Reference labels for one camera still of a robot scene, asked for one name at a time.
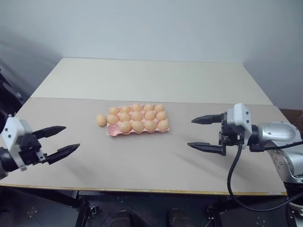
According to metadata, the black equipment beside table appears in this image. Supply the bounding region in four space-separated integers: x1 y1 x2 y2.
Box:
0 68 24 123

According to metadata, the dark rounded shape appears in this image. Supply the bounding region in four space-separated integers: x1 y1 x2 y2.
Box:
168 208 191 227
111 208 134 227

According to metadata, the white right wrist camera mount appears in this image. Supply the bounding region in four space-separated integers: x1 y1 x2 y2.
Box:
226 102 253 147

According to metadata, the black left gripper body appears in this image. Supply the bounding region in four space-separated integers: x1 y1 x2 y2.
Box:
18 131 49 166

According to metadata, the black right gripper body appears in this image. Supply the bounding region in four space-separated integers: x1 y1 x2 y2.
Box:
218 112 247 147

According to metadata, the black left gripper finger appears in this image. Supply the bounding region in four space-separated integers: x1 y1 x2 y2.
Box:
46 143 81 165
32 125 67 140

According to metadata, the black metal table frame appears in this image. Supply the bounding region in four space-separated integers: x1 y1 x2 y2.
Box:
0 182 292 227

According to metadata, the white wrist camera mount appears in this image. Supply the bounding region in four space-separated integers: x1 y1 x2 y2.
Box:
0 116 33 172
226 102 253 147

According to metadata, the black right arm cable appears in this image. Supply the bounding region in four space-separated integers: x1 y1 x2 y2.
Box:
226 140 303 211

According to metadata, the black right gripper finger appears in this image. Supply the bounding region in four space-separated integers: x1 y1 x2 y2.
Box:
191 113 224 125
187 141 226 157

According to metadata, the pink egg carton tray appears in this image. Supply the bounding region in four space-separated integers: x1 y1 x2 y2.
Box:
107 105 170 138

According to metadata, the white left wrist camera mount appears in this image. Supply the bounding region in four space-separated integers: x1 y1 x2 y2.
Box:
0 116 33 172

